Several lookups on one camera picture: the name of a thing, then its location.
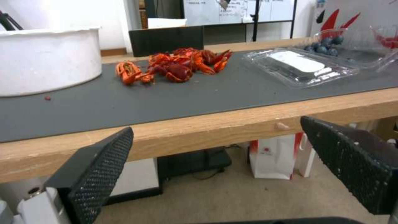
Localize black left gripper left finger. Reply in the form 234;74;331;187
0;127;135;224

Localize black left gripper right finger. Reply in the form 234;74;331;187
300;116;398;215

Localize white red paper bag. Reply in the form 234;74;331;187
248;133;305;180

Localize clear plastic takeout container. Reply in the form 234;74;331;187
242;25;398;89

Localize white pad in container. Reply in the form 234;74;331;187
268;51;326;73

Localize white red takeout bag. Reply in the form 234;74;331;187
310;0;398;51

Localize white table leg panel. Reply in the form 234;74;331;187
105;158;164;206

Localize black box under table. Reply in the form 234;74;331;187
156;148;233;183

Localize orange crayfish shell piece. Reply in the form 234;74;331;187
115;60;155;86

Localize white round tub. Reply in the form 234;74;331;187
0;26;103;97

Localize dark grey table mat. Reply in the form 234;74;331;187
0;48;398;143

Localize red crayfish shell pile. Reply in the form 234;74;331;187
146;47;234;83

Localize black chair back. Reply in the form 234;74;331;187
128;25;205;57

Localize black stand pole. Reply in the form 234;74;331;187
249;0;261;42

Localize white box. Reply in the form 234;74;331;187
147;17;188;29

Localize black tripod legs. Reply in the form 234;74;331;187
0;10;25;31

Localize whiteboard with black frame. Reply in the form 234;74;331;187
183;0;297;39

